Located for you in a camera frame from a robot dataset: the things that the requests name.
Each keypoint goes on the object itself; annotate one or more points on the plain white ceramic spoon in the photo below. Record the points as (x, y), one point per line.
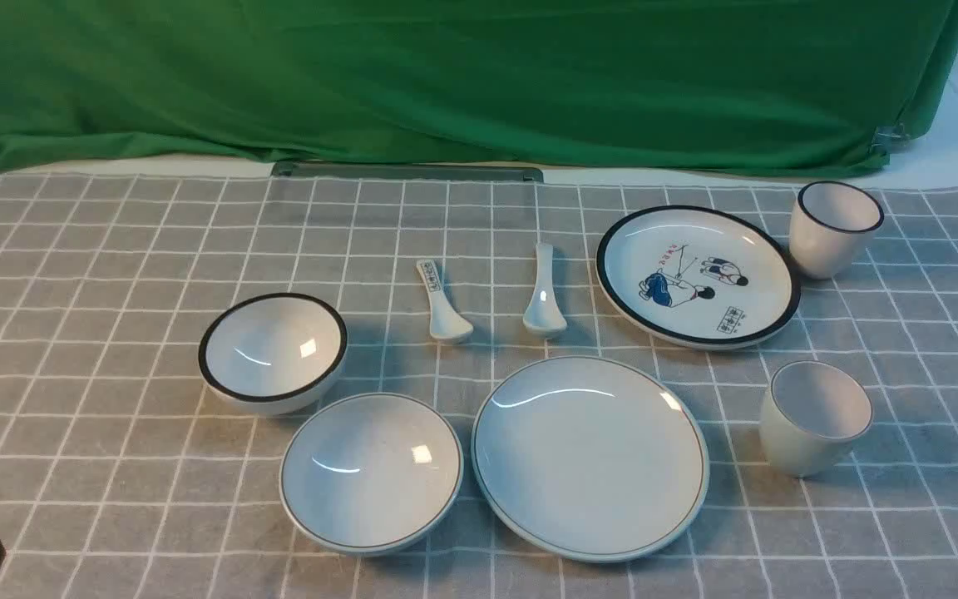
(543, 317)

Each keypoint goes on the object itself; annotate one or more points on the grey-rimmed shallow white bowl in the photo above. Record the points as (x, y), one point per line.
(371, 474)

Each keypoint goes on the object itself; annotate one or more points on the plain white cup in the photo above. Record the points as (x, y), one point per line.
(811, 416)

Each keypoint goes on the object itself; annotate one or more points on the white spoon with lettering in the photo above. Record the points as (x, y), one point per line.
(446, 326)

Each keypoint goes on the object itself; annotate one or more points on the large plain white plate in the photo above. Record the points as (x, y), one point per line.
(590, 459)

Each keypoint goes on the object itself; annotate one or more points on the black-rimmed white bowl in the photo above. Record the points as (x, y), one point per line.
(273, 354)

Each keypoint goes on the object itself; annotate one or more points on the illustrated black-rimmed plate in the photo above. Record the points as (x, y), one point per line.
(696, 277)

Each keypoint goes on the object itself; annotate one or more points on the green backdrop cloth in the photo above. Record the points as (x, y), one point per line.
(749, 88)

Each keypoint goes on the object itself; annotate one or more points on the black-rimmed white cup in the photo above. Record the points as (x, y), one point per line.
(830, 224)

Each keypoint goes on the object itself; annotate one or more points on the metal clamp on backdrop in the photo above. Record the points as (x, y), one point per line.
(892, 139)

